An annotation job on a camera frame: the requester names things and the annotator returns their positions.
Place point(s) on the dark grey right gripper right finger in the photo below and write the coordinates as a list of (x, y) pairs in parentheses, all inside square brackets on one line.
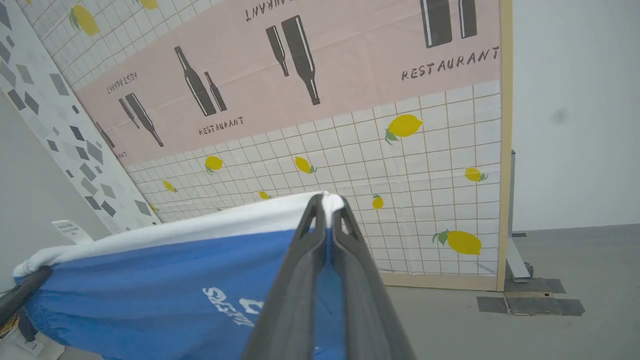
[(367, 310)]

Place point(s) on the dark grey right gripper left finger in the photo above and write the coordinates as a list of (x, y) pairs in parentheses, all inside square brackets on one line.
[(292, 305)]

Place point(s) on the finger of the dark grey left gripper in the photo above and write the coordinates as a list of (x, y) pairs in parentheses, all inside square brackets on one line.
[(22, 292), (26, 326)]

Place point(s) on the blue garment with white waistband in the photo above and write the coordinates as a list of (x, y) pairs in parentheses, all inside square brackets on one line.
[(165, 285)]

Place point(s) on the grey metal panel foot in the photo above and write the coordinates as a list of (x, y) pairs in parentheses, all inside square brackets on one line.
[(516, 250)]

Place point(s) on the grey terrazzo print partition panel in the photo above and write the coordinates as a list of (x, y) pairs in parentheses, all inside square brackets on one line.
[(60, 125)]

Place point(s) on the small grey floor tape patch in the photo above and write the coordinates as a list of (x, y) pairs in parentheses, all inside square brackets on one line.
[(537, 285)]

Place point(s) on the large grey floor tape patch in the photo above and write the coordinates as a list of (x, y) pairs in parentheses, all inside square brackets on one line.
[(540, 306)]

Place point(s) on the lemon print partition panel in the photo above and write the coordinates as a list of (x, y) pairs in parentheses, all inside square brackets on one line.
[(350, 100)]

